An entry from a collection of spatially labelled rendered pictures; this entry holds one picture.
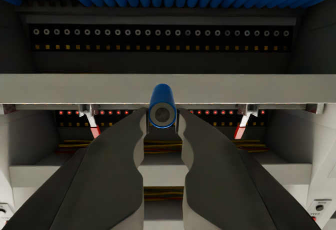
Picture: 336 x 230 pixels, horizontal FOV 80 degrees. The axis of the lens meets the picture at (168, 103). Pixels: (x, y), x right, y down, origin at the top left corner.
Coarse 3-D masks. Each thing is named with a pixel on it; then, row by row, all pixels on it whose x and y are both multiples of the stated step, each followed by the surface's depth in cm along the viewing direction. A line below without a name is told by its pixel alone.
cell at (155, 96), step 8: (160, 88) 16; (168, 88) 17; (152, 96) 15; (160, 96) 13; (168, 96) 14; (152, 104) 12; (160, 104) 12; (168, 104) 12; (152, 112) 12; (160, 112) 12; (168, 112) 12; (152, 120) 13; (160, 120) 12; (168, 120) 13
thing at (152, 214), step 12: (144, 192) 65; (156, 192) 64; (168, 192) 62; (180, 192) 62; (144, 204) 61; (156, 204) 61; (168, 204) 61; (180, 204) 61; (144, 216) 56; (156, 216) 56; (168, 216) 56; (180, 216) 56; (144, 228) 50; (156, 228) 50; (168, 228) 51; (180, 228) 51
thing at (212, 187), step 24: (192, 120) 11; (192, 144) 9; (216, 144) 9; (192, 168) 8; (216, 168) 8; (240, 168) 8; (192, 192) 7; (216, 192) 7; (240, 192) 7; (192, 216) 7; (216, 216) 6; (240, 216) 6; (264, 216) 6
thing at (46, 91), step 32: (0, 96) 30; (32, 96) 30; (64, 96) 31; (96, 96) 31; (128, 96) 31; (192, 96) 31; (224, 96) 31; (256, 96) 31; (288, 96) 31; (320, 96) 31; (96, 128) 36
